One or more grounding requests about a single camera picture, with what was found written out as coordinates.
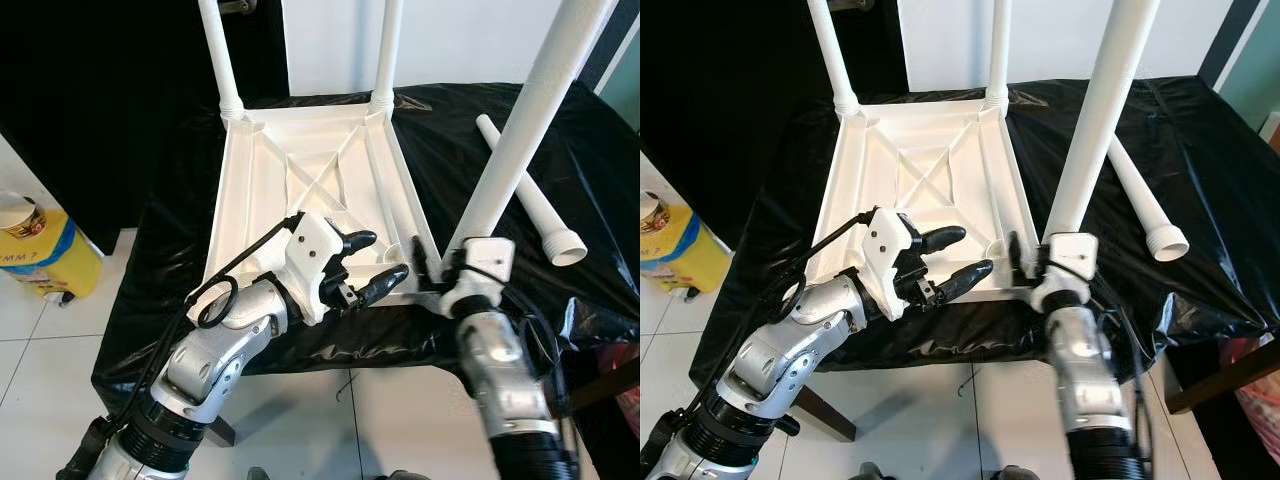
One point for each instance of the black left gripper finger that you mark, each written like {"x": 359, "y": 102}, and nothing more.
{"x": 360, "y": 240}
{"x": 942, "y": 238}
{"x": 385, "y": 283}
{"x": 965, "y": 280}

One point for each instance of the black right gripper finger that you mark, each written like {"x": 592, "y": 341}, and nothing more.
{"x": 1015, "y": 255}
{"x": 420, "y": 260}

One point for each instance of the white plastic children table top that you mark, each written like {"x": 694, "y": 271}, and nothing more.
{"x": 930, "y": 150}
{"x": 320, "y": 150}

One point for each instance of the white plastic table leg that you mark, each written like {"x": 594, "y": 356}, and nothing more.
{"x": 1100, "y": 110}
{"x": 388, "y": 50}
{"x": 830, "y": 55}
{"x": 1150, "y": 222}
{"x": 997, "y": 50}
{"x": 220, "y": 60}
{"x": 550, "y": 225}
{"x": 530, "y": 100}

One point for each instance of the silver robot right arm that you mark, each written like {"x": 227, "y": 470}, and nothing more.
{"x": 510, "y": 390}
{"x": 1085, "y": 380}

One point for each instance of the black shiny table cloth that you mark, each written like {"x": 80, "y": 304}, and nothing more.
{"x": 1200, "y": 200}
{"x": 500, "y": 340}

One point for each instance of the grey robot right leg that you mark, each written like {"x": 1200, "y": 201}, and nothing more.
{"x": 1015, "y": 473}
{"x": 408, "y": 475}

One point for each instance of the pink patterned bag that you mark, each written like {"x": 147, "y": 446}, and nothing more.
{"x": 1258, "y": 395}
{"x": 625, "y": 400}

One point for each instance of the yellow cardboard box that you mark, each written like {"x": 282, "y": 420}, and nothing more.
{"x": 672, "y": 255}
{"x": 55, "y": 262}

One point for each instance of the black door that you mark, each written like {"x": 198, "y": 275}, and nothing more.
{"x": 740, "y": 100}

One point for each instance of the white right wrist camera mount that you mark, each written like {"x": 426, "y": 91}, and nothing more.
{"x": 485, "y": 262}
{"x": 1070, "y": 258}

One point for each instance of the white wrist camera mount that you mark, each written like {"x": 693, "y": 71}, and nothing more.
{"x": 315, "y": 250}
{"x": 885, "y": 250}
{"x": 1070, "y": 258}
{"x": 485, "y": 262}

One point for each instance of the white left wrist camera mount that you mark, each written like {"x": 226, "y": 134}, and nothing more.
{"x": 315, "y": 250}
{"x": 885, "y": 250}

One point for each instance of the dark grey door frame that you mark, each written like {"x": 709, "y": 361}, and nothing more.
{"x": 1228, "y": 40}
{"x": 605, "y": 45}

